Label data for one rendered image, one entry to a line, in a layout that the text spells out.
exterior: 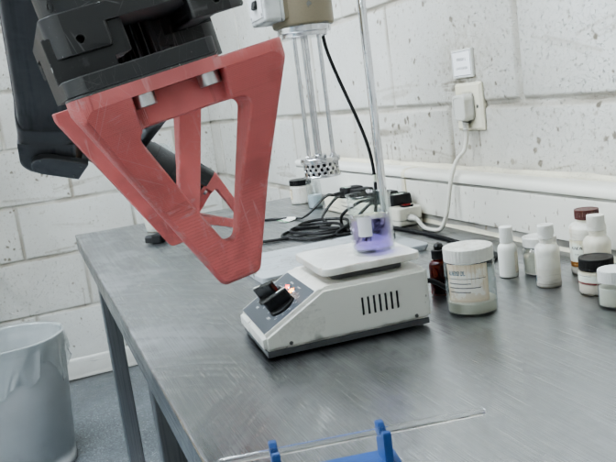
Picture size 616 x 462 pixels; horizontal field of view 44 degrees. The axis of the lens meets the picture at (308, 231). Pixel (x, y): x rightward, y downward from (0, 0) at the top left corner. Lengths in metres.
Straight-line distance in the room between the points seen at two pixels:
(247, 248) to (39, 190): 2.99
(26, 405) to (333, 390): 1.77
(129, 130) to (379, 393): 0.52
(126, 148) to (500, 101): 1.16
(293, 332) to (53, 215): 2.48
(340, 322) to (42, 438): 1.73
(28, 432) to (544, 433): 2.00
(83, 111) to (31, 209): 3.02
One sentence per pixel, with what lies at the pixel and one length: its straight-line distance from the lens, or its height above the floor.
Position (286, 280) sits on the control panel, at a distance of 0.93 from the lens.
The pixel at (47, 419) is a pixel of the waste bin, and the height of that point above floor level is 0.18.
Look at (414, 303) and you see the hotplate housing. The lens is 0.88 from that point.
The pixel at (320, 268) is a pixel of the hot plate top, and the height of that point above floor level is 0.84.
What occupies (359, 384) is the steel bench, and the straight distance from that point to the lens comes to 0.75.
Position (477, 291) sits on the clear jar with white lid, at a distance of 0.91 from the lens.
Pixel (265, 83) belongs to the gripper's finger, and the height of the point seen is 1.03.
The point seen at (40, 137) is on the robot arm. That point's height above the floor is 1.02.
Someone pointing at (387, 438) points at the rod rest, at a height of 0.78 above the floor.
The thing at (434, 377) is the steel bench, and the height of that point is 0.75.
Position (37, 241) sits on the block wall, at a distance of 3.26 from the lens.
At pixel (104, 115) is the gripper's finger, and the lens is 0.23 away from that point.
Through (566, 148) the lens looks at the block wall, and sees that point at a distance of 1.23.
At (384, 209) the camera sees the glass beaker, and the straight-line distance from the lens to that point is 0.87.
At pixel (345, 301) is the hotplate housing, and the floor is 0.80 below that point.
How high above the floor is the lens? 1.03
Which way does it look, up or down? 10 degrees down
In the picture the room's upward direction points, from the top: 7 degrees counter-clockwise
